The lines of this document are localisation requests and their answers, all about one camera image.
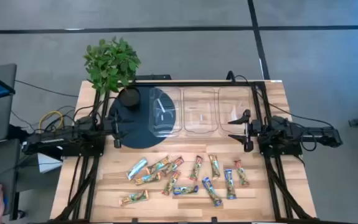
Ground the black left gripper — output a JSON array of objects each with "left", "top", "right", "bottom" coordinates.
[{"left": 101, "top": 110, "right": 132, "bottom": 149}]

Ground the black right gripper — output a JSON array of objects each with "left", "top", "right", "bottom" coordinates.
[{"left": 227, "top": 109, "right": 263, "bottom": 152}]

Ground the green plant with black pot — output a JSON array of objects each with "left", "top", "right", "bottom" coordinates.
[{"left": 83, "top": 36, "right": 143, "bottom": 111}]

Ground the white paper sheet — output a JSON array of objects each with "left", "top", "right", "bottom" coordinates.
[{"left": 37, "top": 152, "right": 64, "bottom": 174}]

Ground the black desk beam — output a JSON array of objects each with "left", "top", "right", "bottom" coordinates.
[{"left": 9, "top": 123, "right": 30, "bottom": 147}]

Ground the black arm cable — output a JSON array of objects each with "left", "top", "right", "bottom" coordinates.
[{"left": 233, "top": 74, "right": 335, "bottom": 130}]

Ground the black bracket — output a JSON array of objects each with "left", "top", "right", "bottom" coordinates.
[{"left": 134, "top": 73, "right": 172, "bottom": 82}]

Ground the yellow cable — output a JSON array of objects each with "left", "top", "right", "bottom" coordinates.
[{"left": 38, "top": 110, "right": 65, "bottom": 131}]

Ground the thin black cable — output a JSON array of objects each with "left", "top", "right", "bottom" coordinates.
[{"left": 14, "top": 80, "right": 80, "bottom": 98}]

